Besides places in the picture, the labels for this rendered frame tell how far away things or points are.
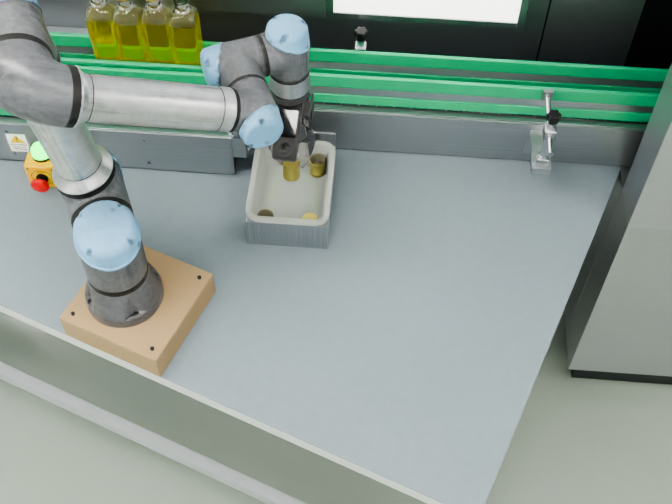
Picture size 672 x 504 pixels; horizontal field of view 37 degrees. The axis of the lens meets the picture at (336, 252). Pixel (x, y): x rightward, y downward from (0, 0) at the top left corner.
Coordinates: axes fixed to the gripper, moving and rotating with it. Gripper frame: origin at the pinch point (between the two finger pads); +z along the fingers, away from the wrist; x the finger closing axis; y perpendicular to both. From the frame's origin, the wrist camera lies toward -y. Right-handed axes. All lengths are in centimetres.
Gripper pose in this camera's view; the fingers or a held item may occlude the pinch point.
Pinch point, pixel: (291, 164)
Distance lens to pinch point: 204.6
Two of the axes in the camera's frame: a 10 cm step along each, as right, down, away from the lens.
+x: -9.8, -1.5, 0.9
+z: -0.1, 5.7, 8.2
